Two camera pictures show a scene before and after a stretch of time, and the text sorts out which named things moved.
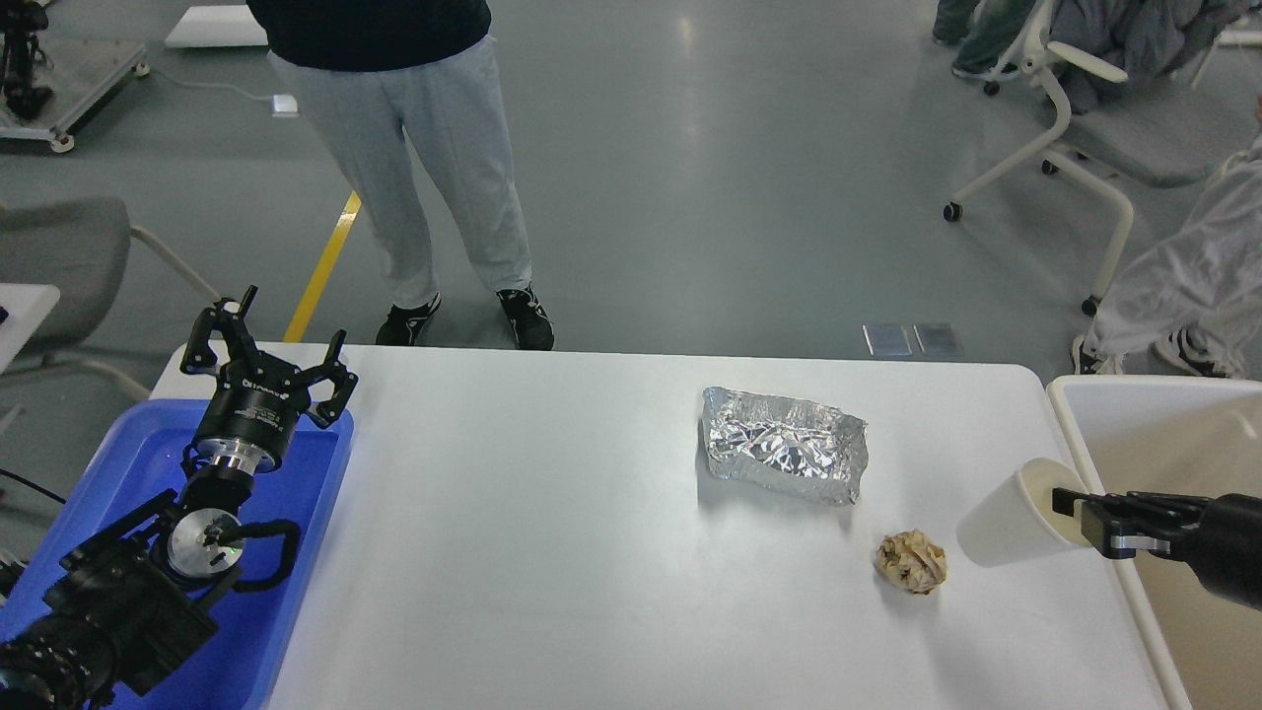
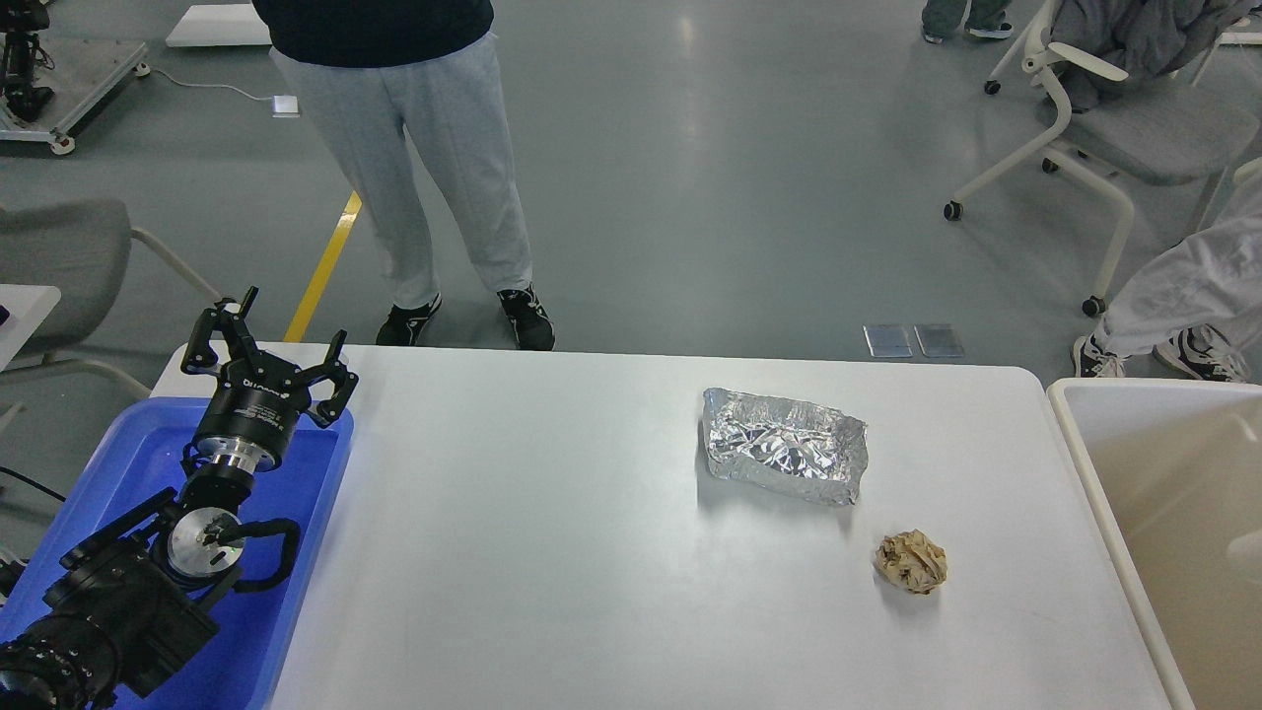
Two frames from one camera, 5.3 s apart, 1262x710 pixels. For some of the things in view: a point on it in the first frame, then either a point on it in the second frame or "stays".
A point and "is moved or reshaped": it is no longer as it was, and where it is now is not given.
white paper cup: (1015, 521) is moved or reshaped
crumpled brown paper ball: (910, 561) stays
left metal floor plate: (886, 339) stays
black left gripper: (251, 413) stays
